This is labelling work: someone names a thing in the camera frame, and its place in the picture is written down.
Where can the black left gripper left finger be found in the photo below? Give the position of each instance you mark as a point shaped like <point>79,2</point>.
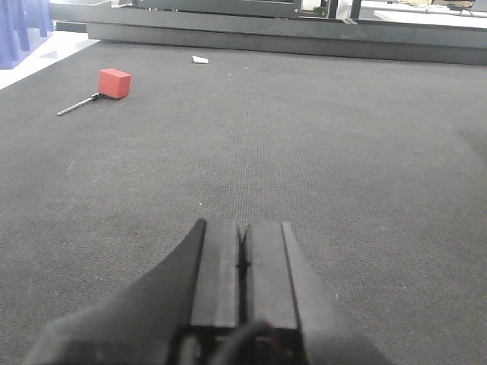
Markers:
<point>193,291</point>

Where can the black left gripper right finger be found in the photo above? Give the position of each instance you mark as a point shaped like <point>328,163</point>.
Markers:
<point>285,290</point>

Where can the black conveyor belt mat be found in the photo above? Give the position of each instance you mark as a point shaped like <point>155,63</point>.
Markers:
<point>380,167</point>

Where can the thin metal rod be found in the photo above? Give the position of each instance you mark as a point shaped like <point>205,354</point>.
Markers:
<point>90,99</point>

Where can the red cube block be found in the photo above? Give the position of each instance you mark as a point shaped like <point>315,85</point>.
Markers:
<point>114,83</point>

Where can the white paper scrap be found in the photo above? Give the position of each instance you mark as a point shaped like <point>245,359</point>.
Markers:
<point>200,60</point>

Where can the blue curtain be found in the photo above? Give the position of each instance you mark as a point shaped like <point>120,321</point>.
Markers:
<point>25,25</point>

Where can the dark conveyor side frame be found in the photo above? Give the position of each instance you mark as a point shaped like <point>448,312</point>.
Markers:
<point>353,39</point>

